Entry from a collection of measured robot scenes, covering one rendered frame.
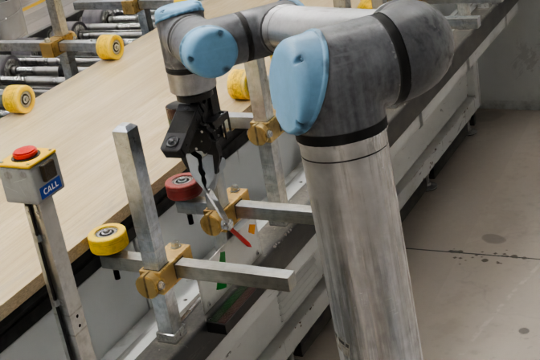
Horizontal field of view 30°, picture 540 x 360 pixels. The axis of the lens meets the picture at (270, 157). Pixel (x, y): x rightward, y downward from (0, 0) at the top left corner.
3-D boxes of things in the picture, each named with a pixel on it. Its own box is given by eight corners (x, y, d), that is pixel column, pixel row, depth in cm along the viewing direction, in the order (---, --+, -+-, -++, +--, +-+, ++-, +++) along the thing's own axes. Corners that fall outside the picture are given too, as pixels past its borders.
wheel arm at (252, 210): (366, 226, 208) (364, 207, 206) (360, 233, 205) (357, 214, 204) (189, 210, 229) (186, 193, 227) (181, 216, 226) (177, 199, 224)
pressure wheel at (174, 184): (214, 216, 229) (206, 170, 225) (197, 233, 223) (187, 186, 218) (186, 214, 233) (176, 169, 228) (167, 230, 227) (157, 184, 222)
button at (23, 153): (43, 154, 164) (41, 145, 163) (28, 165, 160) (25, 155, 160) (25, 153, 165) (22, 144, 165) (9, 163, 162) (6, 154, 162)
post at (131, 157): (185, 338, 204) (137, 120, 186) (176, 349, 202) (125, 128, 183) (170, 337, 206) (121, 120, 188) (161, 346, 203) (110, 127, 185)
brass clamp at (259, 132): (295, 124, 240) (292, 104, 238) (270, 146, 229) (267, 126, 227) (272, 123, 243) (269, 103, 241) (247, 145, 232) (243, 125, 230)
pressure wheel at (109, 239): (132, 264, 214) (120, 216, 210) (141, 280, 207) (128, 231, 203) (95, 276, 212) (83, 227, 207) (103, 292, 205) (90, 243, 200)
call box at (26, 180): (67, 190, 167) (55, 147, 164) (40, 210, 161) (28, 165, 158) (34, 187, 170) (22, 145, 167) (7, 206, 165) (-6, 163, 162)
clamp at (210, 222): (251, 208, 224) (247, 188, 223) (222, 237, 214) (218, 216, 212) (230, 206, 227) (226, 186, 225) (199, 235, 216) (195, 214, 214)
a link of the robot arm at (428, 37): (485, -11, 122) (287, -11, 185) (395, 14, 118) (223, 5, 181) (501, 83, 125) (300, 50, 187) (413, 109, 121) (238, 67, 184)
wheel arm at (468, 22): (481, 25, 285) (480, 13, 284) (477, 29, 282) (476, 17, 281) (321, 26, 309) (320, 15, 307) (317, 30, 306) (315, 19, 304)
